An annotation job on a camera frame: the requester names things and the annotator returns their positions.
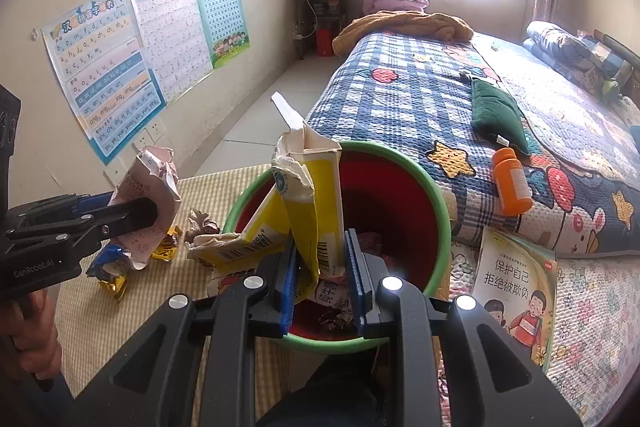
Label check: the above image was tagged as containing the blue snack wrapper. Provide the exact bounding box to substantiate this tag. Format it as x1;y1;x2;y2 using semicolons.
86;243;132;281

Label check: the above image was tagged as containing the red bin with green rim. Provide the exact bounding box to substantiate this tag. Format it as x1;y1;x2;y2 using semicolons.
222;141;453;354

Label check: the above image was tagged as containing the green cloth on bed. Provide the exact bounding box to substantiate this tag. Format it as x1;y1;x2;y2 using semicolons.
470;77;534;158

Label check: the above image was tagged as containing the yellow blanket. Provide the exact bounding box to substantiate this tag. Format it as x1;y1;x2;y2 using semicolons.
332;11;475;56

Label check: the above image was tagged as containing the gold brown candy wrapper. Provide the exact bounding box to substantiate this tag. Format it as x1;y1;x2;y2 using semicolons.
97;274;129;303
150;224;184;263

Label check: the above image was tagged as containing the person's left hand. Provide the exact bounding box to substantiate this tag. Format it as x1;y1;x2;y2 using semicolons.
0;291;62;382

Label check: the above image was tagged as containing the red box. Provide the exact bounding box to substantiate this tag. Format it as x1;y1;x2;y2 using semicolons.
315;27;335;57

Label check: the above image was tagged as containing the yellow torn carton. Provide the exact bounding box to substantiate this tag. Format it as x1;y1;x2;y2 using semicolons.
187;93;347;289

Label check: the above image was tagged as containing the pink white wrapper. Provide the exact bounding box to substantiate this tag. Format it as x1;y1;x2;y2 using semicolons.
109;146;182;271

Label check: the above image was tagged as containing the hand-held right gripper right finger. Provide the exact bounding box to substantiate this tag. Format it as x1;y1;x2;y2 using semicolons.
344;228;585;427

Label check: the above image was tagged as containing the green plush toy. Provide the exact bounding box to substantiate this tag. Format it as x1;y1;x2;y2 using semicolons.
600;77;624;104

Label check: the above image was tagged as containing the bed with patterned quilt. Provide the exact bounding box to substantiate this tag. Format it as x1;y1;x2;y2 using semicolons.
305;27;640;259

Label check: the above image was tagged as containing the white cable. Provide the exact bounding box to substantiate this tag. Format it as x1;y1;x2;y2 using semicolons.
304;0;322;38

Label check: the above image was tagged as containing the brown paper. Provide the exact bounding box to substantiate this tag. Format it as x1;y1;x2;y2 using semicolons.
185;207;222;249

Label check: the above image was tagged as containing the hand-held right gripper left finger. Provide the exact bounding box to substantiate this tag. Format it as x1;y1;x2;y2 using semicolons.
70;234;302;427

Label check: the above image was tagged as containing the orange plastic bottle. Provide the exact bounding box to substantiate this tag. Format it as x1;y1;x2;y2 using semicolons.
491;147;534;217

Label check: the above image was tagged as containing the children's picture book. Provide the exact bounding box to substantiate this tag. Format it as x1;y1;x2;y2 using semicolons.
470;227;559;374

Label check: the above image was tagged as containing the blue letter wall poster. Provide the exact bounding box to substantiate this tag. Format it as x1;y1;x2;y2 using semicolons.
41;0;167;166

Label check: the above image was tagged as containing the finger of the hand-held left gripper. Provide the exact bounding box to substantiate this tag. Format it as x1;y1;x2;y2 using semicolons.
5;198;160;259
17;190;116;221

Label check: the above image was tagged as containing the dark bed headboard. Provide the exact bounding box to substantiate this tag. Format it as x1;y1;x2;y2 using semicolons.
597;31;640;110

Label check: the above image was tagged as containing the white chart wall poster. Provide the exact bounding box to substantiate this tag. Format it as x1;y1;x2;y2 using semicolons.
129;0;214;104

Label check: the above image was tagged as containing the green number wall poster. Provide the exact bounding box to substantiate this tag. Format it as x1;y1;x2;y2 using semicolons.
192;0;251;70

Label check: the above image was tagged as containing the blue folded quilt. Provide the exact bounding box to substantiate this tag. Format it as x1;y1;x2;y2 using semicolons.
522;21;634;84

